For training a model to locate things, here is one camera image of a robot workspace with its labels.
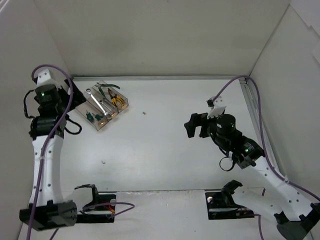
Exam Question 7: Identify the purple cable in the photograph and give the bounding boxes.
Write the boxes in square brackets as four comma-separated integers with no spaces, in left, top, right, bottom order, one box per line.
[212,75,320,240]
[26,64,136,240]

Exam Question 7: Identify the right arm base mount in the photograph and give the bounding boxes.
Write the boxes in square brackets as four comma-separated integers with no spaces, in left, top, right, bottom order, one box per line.
[205,180,255,220]

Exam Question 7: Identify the aluminium rail at back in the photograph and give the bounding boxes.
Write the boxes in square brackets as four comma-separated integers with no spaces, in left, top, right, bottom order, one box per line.
[73,75,237,81]

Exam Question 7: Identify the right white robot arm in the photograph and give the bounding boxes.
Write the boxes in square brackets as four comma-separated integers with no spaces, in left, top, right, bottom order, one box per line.
[184,97,320,240]

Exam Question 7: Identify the small silver wrench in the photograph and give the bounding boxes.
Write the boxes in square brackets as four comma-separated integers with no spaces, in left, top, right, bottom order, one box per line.
[98,100,114,115]

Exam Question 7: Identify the clear three-compartment organizer tray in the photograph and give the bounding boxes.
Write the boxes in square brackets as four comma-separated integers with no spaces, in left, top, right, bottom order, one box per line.
[75,81,129,131]

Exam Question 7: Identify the yellow long-nose pliers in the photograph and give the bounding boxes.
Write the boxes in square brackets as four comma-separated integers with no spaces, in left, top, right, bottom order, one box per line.
[107,88,118,105]

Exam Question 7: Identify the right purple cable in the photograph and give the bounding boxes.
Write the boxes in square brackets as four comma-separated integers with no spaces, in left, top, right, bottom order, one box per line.
[212,75,320,240]

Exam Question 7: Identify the large silver ratchet wrench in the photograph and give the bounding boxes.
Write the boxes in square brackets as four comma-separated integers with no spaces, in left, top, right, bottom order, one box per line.
[85,88,112,120]

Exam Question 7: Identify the green side cutters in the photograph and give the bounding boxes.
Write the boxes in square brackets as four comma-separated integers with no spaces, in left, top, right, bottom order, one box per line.
[96,82,121,98]

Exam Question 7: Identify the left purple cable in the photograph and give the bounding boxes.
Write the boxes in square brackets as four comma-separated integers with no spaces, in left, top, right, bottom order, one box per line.
[26,64,136,240]

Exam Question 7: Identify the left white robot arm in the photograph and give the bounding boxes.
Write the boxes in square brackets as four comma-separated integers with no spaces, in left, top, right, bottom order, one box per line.
[19,69,100,236]

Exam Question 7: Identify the yellow black pliers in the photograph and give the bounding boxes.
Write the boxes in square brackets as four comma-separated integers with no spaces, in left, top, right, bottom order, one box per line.
[111,96,125,106]

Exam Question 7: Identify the green orange stubby screwdriver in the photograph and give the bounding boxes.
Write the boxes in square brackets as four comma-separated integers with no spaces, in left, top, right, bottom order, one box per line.
[94,114,103,121]

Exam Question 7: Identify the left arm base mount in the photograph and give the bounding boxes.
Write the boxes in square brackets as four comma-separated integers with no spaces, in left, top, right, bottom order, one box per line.
[70,184,117,224]

